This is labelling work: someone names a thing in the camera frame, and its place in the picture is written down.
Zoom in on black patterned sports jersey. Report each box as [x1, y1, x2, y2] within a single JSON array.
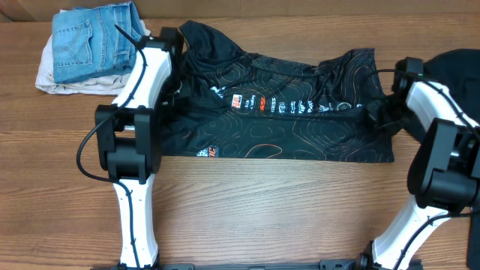
[[160, 21, 395, 163]]

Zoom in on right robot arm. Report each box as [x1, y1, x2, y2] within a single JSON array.
[[349, 57, 479, 270]]

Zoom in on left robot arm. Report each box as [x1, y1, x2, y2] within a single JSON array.
[[95, 28, 184, 269]]

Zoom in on folded white cloth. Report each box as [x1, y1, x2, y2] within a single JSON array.
[[35, 20, 150, 95]]

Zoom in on black garment pile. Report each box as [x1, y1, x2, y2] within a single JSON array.
[[423, 49, 479, 123]]

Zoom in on folded blue denim jeans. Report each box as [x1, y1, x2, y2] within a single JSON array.
[[52, 1, 146, 84]]

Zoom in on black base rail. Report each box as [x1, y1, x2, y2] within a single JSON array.
[[89, 258, 425, 270]]

